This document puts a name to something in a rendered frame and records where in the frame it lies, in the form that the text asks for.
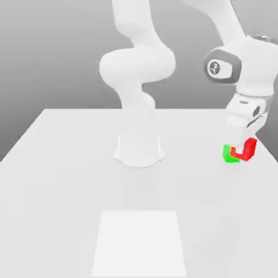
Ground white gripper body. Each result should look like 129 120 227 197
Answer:
225 93 273 150

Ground small red cube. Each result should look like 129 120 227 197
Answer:
230 137 257 162

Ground small green cube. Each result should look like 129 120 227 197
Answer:
223 144 240 163

